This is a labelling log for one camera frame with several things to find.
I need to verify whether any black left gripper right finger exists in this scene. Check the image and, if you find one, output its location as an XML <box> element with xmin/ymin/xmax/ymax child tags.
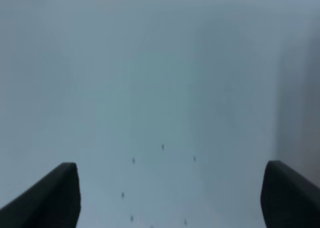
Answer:
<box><xmin>260</xmin><ymin>160</ymin><xmax>320</xmax><ymax>228</ymax></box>

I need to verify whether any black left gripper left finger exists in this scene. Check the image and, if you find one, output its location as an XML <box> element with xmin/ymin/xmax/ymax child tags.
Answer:
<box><xmin>0</xmin><ymin>162</ymin><xmax>81</xmax><ymax>228</ymax></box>

